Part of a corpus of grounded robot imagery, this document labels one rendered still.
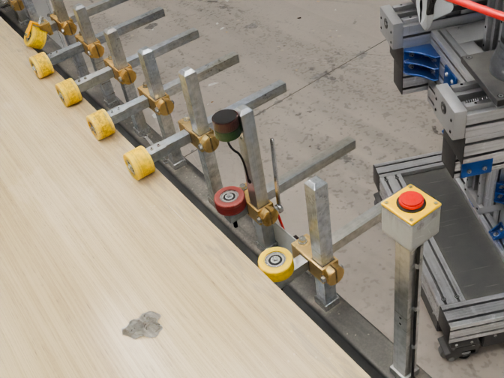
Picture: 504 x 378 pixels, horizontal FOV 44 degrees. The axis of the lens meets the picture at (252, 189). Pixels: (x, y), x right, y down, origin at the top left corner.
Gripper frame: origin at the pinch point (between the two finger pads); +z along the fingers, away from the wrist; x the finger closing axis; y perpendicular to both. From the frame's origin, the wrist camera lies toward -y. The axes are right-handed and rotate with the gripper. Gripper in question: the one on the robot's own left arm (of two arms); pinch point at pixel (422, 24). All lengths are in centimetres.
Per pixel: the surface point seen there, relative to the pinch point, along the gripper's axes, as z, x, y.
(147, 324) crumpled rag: 40, -29, -68
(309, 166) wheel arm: 46, 17, -24
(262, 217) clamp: 46, 1, -39
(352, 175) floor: 132, 106, 9
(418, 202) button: 8.5, -40.7, -15.0
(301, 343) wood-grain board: 42, -40, -37
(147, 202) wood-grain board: 42, 11, -67
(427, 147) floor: 132, 114, 49
